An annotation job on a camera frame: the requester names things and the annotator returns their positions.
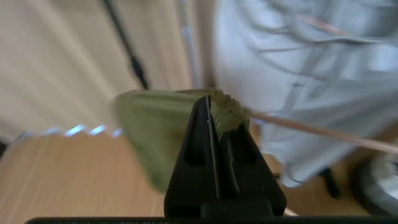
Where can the white laundry basket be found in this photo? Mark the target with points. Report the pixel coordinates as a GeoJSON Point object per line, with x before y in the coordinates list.
{"type": "Point", "coordinates": [385, 193]}

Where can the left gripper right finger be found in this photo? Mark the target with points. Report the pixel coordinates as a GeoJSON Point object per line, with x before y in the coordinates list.
{"type": "Point", "coordinates": [255, 183]}

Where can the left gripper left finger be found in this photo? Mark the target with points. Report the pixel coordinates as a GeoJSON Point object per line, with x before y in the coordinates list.
{"type": "Point", "coordinates": [189, 180]}

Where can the pale grey shorts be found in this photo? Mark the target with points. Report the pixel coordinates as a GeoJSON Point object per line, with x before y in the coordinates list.
{"type": "Point", "coordinates": [311, 93]}

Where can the beige curtain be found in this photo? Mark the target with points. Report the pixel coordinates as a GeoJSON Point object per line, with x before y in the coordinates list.
{"type": "Point", "coordinates": [46, 62]}

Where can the green shirt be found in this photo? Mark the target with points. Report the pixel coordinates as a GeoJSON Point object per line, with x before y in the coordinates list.
{"type": "Point", "coordinates": [149, 124]}

